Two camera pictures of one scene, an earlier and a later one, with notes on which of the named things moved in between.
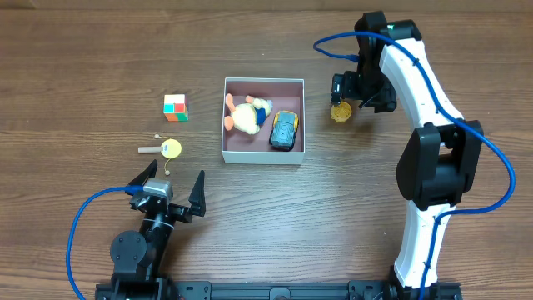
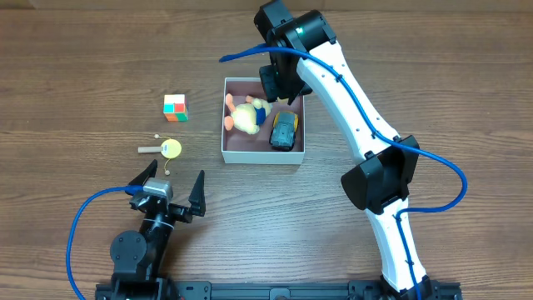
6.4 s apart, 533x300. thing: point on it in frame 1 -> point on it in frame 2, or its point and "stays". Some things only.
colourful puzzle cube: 175,107 stays
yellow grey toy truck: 284,129 stays
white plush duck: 247,117 stays
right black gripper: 341,86 -> 271,83
